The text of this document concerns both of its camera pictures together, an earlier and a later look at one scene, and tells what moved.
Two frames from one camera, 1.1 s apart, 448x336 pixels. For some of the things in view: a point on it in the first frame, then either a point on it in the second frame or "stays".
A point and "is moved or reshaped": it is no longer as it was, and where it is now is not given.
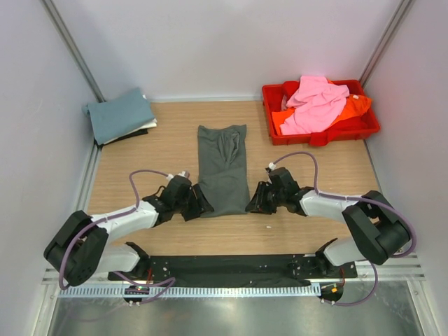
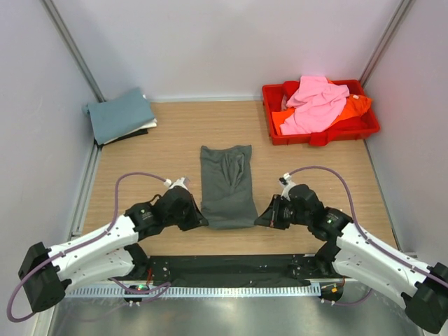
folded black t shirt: [136, 133] stays
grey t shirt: [222, 169] is moved or reshaped
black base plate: [237, 270] stays
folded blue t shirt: [119, 116] stays
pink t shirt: [317, 106] stays
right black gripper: [257, 203] → [271, 217]
